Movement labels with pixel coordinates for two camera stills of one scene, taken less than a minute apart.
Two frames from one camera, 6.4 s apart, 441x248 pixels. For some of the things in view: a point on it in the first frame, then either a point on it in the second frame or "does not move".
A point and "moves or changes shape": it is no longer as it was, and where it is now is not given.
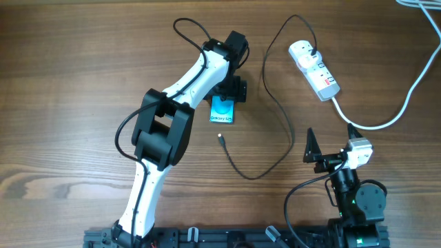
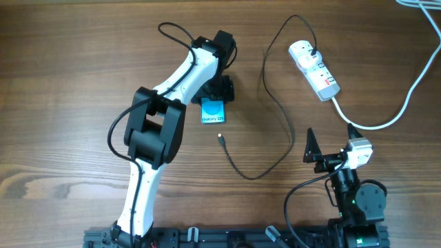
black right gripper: (327, 161) does not move
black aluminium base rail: (290, 237) does not move
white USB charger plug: (309, 60) does not move
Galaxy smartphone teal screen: (222, 111) moves or changes shape
